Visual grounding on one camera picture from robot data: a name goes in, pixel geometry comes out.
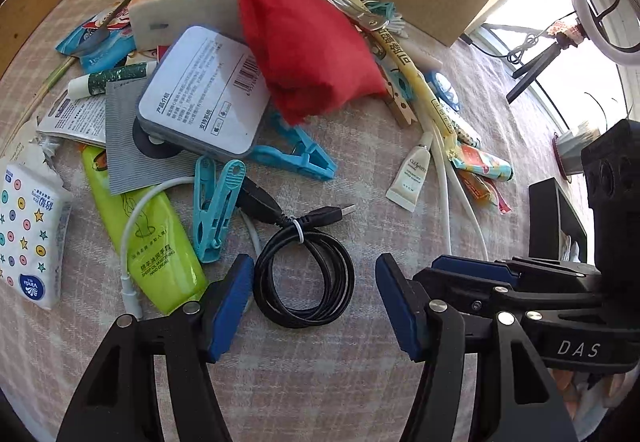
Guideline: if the black wooden tray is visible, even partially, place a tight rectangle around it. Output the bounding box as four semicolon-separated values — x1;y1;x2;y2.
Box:
528;177;588;264

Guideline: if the small floral tube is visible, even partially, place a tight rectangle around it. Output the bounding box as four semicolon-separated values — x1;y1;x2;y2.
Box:
442;113;484;149

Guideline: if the red cloth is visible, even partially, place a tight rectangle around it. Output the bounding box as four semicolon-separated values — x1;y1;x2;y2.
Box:
236;0;392;127

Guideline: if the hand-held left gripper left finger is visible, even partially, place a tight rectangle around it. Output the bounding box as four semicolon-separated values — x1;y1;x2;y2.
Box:
55;253;255;442

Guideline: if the grey case white label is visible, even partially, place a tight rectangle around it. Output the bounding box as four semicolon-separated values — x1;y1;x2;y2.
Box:
136;25;274;159

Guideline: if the pink plaid tablecloth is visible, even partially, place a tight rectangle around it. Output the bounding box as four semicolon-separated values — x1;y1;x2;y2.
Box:
0;0;601;442

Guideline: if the green hand cream tube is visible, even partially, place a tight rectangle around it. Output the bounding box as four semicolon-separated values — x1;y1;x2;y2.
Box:
80;144;209;316

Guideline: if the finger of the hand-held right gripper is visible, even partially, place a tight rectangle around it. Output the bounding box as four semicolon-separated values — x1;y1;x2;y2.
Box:
431;255;523;291
412;267;532;319

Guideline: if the red orange sachet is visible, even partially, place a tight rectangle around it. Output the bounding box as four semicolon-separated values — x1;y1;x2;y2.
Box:
457;169;514;216

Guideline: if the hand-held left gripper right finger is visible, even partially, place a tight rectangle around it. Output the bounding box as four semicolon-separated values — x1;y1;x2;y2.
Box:
375;253;576;442

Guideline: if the thin black power cable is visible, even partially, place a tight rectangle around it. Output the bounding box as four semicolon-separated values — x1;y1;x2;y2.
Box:
470;9;578;69

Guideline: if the blue round tin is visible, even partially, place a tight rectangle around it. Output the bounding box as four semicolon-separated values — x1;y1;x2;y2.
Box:
425;71;462;111

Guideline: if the torn white packet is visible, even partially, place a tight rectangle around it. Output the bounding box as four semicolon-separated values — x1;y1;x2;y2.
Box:
0;121;62;174

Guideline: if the potted spider plant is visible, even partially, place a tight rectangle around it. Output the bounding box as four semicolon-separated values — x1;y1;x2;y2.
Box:
559;92;637;175

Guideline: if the black usb cable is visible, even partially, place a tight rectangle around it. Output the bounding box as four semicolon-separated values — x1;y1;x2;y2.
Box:
239;176;358;329

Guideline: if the teal clothespin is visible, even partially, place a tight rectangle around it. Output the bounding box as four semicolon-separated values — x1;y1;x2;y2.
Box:
364;0;402;25
192;157;247;264

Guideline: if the small white green tube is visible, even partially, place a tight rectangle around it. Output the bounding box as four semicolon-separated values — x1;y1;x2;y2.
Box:
67;62;159;101

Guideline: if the thin white charging cable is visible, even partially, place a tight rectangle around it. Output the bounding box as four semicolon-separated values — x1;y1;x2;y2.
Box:
119;174;264;319

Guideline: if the wooden clothespin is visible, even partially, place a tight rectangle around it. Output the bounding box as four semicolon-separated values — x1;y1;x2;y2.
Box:
386;92;417;129

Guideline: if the red rimmed round coaster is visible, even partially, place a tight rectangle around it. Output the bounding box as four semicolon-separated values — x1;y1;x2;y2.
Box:
552;132;565;180

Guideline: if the person's right hand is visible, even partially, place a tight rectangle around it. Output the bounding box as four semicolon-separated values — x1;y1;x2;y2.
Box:
551;368;583;397

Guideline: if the pale pink cylinder bottle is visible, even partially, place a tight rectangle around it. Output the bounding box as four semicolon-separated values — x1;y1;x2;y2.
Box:
395;39;444;74

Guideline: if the white sachet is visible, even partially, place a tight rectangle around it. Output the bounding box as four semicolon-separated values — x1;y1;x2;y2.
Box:
36;89;109;146

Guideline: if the colourful fruit print tube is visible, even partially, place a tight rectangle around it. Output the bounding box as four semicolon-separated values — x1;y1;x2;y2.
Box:
450;142;515;183

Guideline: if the blue snack packet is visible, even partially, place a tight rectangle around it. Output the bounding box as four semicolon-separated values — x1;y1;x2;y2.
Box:
54;6;137;74

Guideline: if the blue clothespin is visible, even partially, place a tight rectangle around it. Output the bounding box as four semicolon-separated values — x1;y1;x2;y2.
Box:
385;71;417;104
248;111;338;182

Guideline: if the dark metal spoon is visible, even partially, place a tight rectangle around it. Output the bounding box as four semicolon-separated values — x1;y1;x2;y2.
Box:
79;0;157;59

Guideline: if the white button print tissue pack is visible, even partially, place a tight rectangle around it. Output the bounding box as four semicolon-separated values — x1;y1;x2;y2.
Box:
0;164;74;311

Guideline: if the small white cream tube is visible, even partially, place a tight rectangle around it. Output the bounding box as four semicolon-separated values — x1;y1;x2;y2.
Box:
385;131;435;214

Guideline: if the long yellow packet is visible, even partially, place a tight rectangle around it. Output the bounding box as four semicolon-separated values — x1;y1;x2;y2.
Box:
305;0;455;148

